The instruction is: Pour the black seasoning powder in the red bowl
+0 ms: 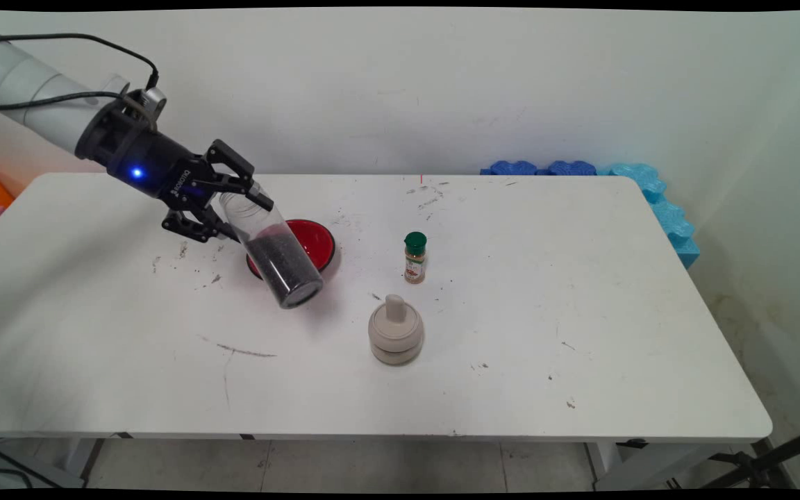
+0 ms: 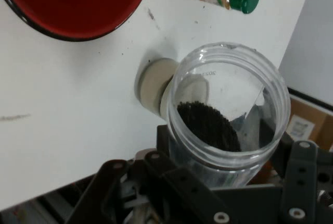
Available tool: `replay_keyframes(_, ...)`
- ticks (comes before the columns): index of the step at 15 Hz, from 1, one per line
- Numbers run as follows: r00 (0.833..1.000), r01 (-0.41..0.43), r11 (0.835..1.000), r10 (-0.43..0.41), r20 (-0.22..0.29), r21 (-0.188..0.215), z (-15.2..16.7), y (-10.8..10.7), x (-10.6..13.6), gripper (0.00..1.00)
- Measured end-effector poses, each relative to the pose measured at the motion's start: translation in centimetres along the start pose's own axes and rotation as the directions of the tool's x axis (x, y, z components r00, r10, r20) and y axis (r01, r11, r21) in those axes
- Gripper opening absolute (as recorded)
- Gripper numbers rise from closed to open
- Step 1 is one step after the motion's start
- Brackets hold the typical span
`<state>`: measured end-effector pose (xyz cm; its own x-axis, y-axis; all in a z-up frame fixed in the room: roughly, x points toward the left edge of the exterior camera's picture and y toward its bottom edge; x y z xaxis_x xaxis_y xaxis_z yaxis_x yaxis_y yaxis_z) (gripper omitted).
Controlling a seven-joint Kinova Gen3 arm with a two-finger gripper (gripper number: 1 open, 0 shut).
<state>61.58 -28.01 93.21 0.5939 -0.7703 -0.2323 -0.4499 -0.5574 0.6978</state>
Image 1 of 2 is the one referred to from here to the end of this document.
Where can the light blue foam mat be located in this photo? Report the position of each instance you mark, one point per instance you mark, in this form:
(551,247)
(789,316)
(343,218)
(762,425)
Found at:
(671,219)

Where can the spice bottle green cap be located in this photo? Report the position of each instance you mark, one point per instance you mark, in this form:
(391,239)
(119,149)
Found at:
(414,267)

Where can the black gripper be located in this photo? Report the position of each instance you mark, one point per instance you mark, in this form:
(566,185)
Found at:
(143,156)

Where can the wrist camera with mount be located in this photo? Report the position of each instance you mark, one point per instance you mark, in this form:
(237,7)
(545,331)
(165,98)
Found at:
(153,101)

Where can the black tripod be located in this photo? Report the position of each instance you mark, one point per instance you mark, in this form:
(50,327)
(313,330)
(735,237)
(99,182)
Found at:
(761,469)

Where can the red bowl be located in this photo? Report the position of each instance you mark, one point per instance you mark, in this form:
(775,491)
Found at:
(313,243)

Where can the clear plastic jar black grains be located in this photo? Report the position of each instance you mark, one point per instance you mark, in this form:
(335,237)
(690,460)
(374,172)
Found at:
(282,267)

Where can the white table leg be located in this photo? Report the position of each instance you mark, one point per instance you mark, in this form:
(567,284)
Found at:
(601,462)
(79,455)

